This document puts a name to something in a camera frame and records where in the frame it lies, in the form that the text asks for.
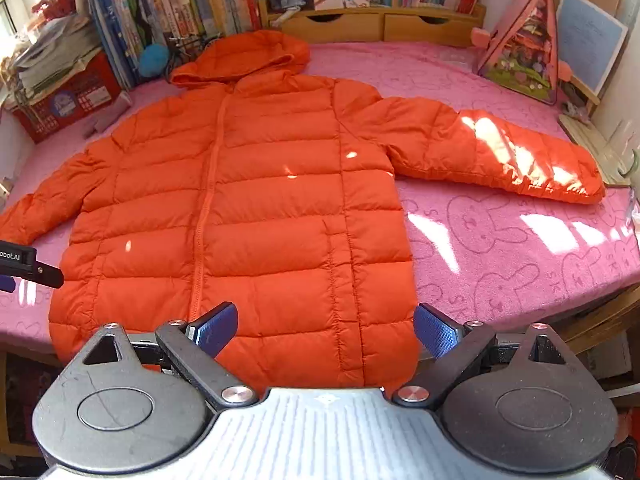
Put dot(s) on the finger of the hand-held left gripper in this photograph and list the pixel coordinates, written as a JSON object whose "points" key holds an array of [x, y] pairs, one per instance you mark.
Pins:
{"points": [[7, 284], [47, 276]]}

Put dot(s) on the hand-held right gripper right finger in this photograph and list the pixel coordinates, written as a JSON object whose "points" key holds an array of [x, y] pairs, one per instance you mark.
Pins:
{"points": [[434, 332]]}

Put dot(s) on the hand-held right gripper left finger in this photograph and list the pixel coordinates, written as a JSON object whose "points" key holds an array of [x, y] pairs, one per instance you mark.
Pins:
{"points": [[217, 329]]}

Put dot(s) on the orange puffer jacket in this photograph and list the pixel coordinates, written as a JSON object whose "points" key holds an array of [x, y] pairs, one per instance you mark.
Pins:
{"points": [[250, 210]]}

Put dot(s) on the pink bunny-print blanket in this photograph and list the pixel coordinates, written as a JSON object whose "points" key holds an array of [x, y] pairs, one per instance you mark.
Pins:
{"points": [[500, 240]]}

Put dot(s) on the red plastic crate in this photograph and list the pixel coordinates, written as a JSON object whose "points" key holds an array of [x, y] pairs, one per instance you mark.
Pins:
{"points": [[65, 105]]}

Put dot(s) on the grey knit glove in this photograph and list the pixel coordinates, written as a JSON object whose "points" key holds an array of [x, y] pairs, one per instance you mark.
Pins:
{"points": [[107, 117]]}

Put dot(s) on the stack of papers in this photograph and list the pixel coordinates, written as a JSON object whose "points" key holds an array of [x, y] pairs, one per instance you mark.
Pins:
{"points": [[55, 55]]}

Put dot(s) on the blue plush ball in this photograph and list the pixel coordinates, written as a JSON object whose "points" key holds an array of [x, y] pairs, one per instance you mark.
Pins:
{"points": [[154, 58]]}

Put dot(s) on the black miniature bicycle model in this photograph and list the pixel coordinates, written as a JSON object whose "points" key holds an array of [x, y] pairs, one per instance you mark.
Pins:
{"points": [[187, 46]]}

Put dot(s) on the pink triangular toy house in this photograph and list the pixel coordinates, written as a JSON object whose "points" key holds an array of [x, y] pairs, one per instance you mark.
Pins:
{"points": [[520, 50]]}

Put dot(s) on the row of thick books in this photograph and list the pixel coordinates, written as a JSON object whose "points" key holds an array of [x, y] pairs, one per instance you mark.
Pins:
{"points": [[190, 5]]}

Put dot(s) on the wooden desk organizer with drawers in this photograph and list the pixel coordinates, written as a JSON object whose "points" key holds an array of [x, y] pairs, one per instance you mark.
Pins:
{"points": [[350, 27]]}

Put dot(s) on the blue framed board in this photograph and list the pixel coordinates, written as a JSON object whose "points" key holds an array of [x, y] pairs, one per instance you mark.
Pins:
{"points": [[590, 40]]}

